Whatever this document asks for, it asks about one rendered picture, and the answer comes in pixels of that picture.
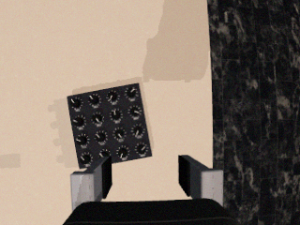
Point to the black knob box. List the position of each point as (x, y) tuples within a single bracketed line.
[(112, 114)]

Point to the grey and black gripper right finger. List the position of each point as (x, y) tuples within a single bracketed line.
[(199, 181)]

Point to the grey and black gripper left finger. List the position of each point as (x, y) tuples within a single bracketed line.
[(93, 184)]

